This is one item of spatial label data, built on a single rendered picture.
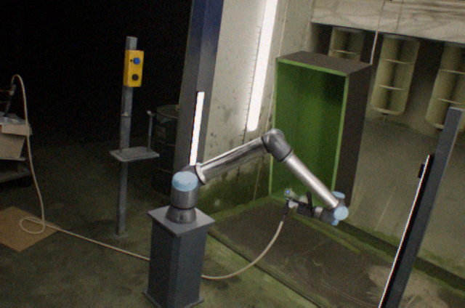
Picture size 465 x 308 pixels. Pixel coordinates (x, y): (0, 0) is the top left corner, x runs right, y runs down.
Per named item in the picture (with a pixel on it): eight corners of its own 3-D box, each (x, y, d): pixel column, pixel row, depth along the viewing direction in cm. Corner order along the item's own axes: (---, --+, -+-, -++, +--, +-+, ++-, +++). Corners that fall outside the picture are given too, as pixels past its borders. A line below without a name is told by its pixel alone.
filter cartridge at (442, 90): (463, 141, 326) (491, 49, 304) (458, 146, 298) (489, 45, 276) (423, 130, 347) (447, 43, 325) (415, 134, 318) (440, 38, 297)
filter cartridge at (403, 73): (378, 124, 339) (398, 33, 316) (358, 115, 373) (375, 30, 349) (410, 127, 348) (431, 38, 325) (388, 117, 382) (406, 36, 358)
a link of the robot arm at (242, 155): (171, 179, 237) (279, 128, 222) (176, 168, 254) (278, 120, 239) (182, 198, 240) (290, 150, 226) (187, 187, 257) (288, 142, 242)
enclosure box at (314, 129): (292, 180, 348) (301, 50, 297) (349, 205, 311) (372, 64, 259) (268, 195, 325) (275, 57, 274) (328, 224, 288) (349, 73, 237)
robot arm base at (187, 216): (178, 227, 220) (179, 212, 218) (160, 213, 233) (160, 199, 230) (203, 219, 234) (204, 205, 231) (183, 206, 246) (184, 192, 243)
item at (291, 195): (281, 221, 242) (293, 187, 246) (274, 218, 244) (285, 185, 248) (295, 227, 286) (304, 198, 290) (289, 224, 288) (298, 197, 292)
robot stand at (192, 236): (168, 319, 231) (176, 234, 212) (142, 293, 250) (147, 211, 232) (204, 301, 252) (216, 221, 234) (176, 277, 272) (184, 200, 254)
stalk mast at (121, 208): (120, 231, 320) (133, 37, 273) (124, 234, 316) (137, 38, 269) (115, 233, 315) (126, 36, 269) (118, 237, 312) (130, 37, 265)
